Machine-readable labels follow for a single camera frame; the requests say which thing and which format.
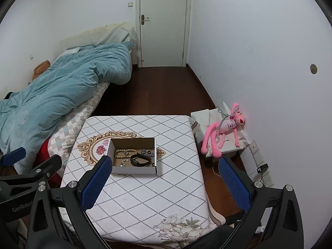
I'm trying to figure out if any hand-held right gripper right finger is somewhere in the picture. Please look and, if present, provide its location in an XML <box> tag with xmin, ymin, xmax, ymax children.
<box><xmin>218</xmin><ymin>156</ymin><xmax>304</xmax><ymax>249</ymax></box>

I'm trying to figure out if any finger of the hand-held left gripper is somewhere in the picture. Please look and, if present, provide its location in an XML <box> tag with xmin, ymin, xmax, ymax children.
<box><xmin>0</xmin><ymin>147</ymin><xmax>26</xmax><ymax>167</ymax></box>
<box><xmin>0</xmin><ymin>155</ymin><xmax>63</xmax><ymax>203</ymax></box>

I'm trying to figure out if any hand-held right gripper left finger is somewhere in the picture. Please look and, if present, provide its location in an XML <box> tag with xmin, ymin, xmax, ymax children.
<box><xmin>26</xmin><ymin>155</ymin><xmax>113</xmax><ymax>249</ymax></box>

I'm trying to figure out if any wooden bead bracelet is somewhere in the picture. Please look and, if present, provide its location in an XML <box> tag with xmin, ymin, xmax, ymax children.
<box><xmin>114</xmin><ymin>149</ymin><xmax>138</xmax><ymax>161</ymax></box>

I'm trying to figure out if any cardboard box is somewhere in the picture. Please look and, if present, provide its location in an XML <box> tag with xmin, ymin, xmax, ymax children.
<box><xmin>111</xmin><ymin>137</ymin><xmax>158</xmax><ymax>175</ymax></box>

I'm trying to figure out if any black wristband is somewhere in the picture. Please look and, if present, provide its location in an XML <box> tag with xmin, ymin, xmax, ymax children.
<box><xmin>130</xmin><ymin>154</ymin><xmax>152</xmax><ymax>167</ymax></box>

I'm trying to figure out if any red cloth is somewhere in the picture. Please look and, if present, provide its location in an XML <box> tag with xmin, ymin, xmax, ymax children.
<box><xmin>34</xmin><ymin>139</ymin><xmax>63</xmax><ymax>184</ymax></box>

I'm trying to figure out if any pink plush toy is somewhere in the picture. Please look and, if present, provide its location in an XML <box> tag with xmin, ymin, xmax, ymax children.
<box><xmin>201</xmin><ymin>102</ymin><xmax>246</xmax><ymax>158</ymax></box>

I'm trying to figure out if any checked bed sheet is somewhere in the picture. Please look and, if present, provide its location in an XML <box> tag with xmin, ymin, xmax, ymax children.
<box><xmin>48</xmin><ymin>82</ymin><xmax>109</xmax><ymax>166</ymax></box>

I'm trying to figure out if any diamond-pattern floral tablecloth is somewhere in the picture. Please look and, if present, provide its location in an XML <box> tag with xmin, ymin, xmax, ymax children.
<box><xmin>60</xmin><ymin>115</ymin><xmax>226</xmax><ymax>244</ymax></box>

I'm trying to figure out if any grey clothes hanger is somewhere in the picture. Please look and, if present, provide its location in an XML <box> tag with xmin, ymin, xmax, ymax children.
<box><xmin>216</xmin><ymin>106</ymin><xmax>232</xmax><ymax>135</ymax></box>

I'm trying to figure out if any teal duvet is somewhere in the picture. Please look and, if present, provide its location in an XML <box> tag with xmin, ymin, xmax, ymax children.
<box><xmin>0</xmin><ymin>41</ymin><xmax>133</xmax><ymax>166</ymax></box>

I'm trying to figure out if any brown plush toy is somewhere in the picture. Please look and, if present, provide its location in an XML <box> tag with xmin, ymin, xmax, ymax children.
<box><xmin>32</xmin><ymin>60</ymin><xmax>51</xmax><ymax>81</ymax></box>

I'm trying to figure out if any cream blanket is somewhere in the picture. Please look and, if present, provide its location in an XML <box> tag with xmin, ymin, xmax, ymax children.
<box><xmin>60</xmin><ymin>22</ymin><xmax>138</xmax><ymax>52</ymax></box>

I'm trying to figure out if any white door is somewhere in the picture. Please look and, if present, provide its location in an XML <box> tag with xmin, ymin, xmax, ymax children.
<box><xmin>139</xmin><ymin>0</ymin><xmax>188</xmax><ymax>68</ymax></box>

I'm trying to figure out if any white wall socket strip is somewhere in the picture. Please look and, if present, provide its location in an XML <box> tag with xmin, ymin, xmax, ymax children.
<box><xmin>248</xmin><ymin>140</ymin><xmax>275</xmax><ymax>187</ymax></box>

